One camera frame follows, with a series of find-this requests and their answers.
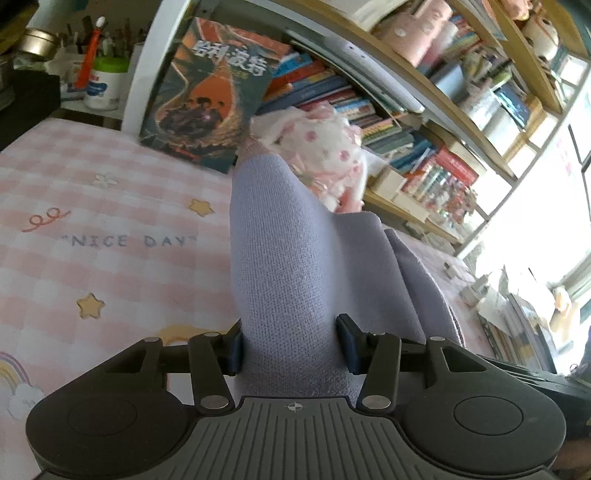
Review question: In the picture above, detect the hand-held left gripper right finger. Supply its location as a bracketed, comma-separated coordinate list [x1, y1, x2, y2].
[335, 314, 491, 411]

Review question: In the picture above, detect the pink checked bed sheet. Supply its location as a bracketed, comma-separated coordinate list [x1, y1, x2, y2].
[0, 117, 497, 480]

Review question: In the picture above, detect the row of colourful books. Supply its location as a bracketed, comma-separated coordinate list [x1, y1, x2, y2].
[256, 11, 490, 222]

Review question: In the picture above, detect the black side table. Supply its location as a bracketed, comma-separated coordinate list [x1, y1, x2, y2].
[0, 69, 62, 151]

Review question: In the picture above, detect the purple and brown sweater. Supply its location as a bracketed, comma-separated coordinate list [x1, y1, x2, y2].
[228, 154, 468, 403]

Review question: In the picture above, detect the round metal tin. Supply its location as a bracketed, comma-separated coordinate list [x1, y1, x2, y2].
[18, 28, 62, 61]

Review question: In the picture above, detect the white bed frame post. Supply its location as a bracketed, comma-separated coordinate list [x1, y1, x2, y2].
[122, 0, 197, 136]

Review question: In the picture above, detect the wooden bookshelf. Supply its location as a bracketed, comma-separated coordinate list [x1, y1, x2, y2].
[286, 0, 591, 259]

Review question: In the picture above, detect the pink storage box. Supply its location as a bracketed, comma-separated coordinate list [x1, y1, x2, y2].
[373, 0, 457, 66]

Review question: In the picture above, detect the white and pink plush bunny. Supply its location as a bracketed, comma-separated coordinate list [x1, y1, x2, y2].
[249, 104, 371, 214]

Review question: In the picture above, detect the large dark illustrated book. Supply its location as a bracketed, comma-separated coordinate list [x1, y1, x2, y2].
[139, 17, 293, 175]

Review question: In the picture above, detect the orange toothbrush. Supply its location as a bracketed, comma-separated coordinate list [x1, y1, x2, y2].
[74, 16, 106, 91]

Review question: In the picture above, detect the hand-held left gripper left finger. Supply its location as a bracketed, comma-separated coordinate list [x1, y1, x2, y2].
[99, 318, 245, 413]

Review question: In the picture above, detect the white jar with green lid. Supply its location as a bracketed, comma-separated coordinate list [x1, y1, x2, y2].
[84, 58, 130, 112]

